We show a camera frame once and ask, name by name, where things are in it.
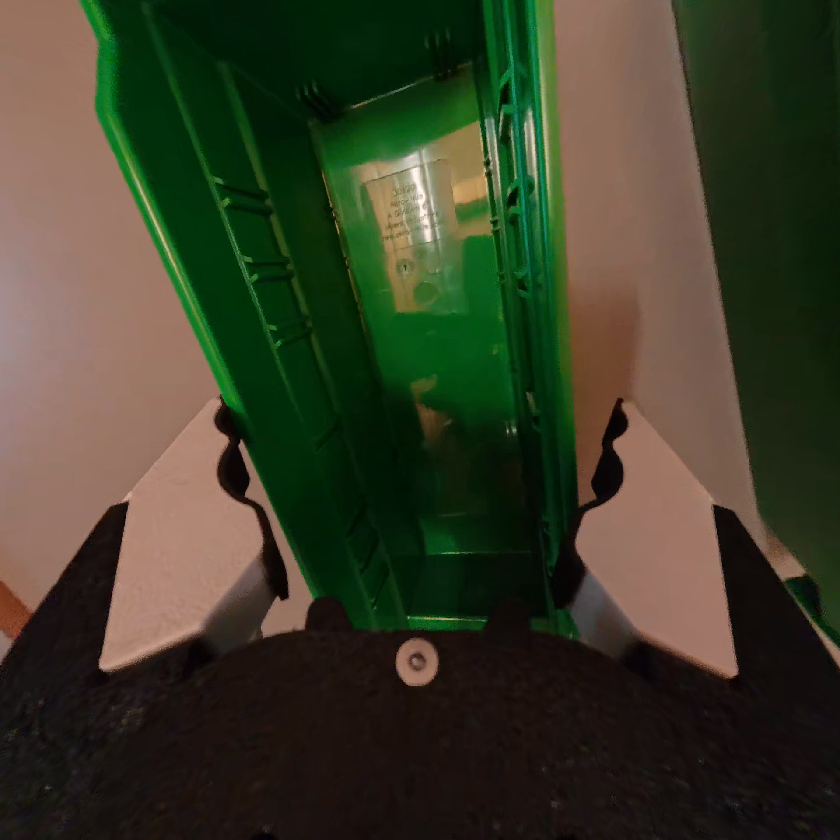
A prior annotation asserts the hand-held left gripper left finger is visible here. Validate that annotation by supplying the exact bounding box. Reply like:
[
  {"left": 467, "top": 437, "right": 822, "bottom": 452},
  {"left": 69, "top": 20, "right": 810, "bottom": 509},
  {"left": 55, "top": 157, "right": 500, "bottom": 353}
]
[{"left": 98, "top": 395, "right": 291, "bottom": 673}]

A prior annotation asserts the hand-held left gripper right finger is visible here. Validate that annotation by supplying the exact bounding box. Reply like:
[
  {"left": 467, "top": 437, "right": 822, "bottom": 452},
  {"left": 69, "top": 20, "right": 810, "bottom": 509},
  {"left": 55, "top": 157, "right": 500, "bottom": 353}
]
[{"left": 553, "top": 398, "right": 740, "bottom": 679}]

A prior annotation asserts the green plastic bin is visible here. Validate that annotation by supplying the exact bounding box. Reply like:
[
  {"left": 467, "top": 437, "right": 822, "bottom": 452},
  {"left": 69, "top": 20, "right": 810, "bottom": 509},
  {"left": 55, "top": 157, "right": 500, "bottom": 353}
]
[
  {"left": 671, "top": 0, "right": 840, "bottom": 647},
  {"left": 79, "top": 0, "right": 581, "bottom": 639}
]

